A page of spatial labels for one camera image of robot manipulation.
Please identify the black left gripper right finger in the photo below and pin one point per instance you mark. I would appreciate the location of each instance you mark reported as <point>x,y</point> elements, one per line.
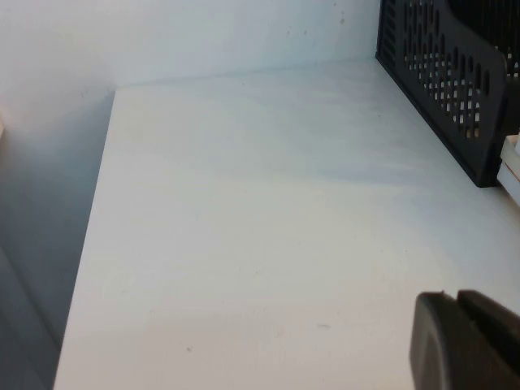
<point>495,321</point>

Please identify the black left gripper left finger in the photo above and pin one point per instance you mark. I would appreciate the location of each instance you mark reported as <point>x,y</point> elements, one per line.
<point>438,349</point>

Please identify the black plastic three-slot book stand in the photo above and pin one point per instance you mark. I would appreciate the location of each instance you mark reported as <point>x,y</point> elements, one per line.
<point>489,162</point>

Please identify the white car suspension book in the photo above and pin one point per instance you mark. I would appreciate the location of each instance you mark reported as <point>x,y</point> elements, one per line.
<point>510,176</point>

